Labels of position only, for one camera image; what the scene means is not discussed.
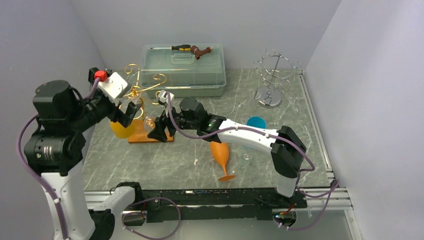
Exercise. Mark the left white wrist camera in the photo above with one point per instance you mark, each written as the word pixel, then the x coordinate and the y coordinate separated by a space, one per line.
pixel 112 85

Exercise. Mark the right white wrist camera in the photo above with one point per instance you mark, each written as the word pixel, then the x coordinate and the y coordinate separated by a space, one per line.
pixel 165 98

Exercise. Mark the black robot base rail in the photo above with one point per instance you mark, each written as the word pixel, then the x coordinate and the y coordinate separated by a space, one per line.
pixel 260 203

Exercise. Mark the black yellow screwdriver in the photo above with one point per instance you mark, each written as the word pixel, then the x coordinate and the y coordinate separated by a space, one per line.
pixel 181 48

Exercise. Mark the silver wire cup rack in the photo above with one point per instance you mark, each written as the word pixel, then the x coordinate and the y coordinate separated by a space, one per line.
pixel 274 70

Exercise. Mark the gold wire wine glass rack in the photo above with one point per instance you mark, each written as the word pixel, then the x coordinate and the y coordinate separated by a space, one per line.
pixel 135 94

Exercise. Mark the clear plastic storage box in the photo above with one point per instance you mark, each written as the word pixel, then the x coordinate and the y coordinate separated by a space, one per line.
pixel 186 76

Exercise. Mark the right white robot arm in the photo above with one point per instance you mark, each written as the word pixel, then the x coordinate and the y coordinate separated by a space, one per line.
pixel 286 149

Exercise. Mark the clear wine glass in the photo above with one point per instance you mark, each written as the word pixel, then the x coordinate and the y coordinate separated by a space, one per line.
pixel 149 123

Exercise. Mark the blue plastic wine glass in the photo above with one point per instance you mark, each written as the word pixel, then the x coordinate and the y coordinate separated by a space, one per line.
pixel 256 122

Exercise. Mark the yellow frosted wine glass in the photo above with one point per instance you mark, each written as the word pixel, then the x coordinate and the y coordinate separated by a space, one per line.
pixel 122 132

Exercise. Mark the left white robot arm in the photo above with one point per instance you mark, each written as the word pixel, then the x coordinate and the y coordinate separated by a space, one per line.
pixel 53 155

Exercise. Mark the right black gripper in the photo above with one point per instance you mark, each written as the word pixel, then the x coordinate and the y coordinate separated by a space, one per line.
pixel 158 132

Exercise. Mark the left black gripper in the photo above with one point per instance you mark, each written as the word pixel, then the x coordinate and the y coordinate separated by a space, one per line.
pixel 124 117

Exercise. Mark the brown pipe fitting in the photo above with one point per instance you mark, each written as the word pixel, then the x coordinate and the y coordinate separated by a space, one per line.
pixel 198 53

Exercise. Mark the orange plastic wine glass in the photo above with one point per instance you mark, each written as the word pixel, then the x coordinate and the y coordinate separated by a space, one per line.
pixel 221 153

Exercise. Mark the clear stemless glass front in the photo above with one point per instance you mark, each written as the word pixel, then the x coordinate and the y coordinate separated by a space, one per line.
pixel 244 157

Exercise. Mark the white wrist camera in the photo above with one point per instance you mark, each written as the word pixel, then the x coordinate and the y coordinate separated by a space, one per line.
pixel 165 98
pixel 112 85

